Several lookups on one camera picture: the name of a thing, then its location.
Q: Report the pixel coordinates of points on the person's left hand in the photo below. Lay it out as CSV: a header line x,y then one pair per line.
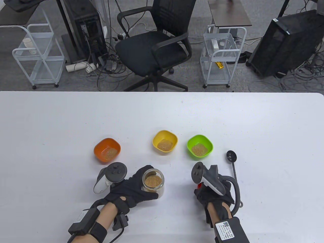
x,y
131,187

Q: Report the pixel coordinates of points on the person's right hand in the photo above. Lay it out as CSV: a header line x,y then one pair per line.
x,y
210,196

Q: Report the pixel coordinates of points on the clear glass jar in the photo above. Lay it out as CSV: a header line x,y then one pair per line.
x,y
160,187

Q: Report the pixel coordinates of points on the black spoon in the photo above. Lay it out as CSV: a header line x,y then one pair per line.
x,y
231,156

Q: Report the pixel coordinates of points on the orange plastic dish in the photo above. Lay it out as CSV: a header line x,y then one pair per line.
x,y
106,143

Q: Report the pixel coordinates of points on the yellow plastic dish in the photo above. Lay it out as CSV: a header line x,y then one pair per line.
x,y
159,136

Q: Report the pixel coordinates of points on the green plastic dish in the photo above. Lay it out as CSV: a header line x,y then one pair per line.
x,y
200,139

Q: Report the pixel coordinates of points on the person's right forearm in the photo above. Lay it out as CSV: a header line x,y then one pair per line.
x,y
215,211

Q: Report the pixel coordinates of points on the person's left forearm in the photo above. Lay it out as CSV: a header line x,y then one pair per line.
x,y
107,215

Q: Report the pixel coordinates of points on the grey motion controller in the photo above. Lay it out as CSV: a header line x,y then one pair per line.
x,y
210,177
116,172

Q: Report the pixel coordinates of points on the black wrist sensor box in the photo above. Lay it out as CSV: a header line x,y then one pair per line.
x,y
231,230
84,221

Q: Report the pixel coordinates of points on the white plug adapter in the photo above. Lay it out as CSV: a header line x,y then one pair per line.
x,y
89,69

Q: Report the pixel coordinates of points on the yellow snack packet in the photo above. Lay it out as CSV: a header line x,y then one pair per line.
x,y
219,65

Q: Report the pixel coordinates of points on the white tube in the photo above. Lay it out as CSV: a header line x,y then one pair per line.
x,y
76,66

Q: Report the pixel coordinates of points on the black office chair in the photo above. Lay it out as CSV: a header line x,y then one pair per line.
x,y
149,53

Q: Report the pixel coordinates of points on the black power adapter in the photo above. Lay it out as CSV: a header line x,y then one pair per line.
x,y
120,37

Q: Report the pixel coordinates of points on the black computer tower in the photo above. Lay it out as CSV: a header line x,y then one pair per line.
x,y
283,43
86,25

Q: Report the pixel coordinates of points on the grey desk leg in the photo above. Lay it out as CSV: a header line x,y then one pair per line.
x,y
67,25

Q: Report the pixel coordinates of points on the white paper cup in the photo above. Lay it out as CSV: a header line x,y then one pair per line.
x,y
27,43

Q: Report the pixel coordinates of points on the small brown table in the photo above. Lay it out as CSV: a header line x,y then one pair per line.
x,y
227,15

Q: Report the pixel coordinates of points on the dark desk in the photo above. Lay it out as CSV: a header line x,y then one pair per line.
x,y
15,17

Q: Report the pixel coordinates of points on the black bag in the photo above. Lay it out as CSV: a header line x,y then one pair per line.
x,y
22,4

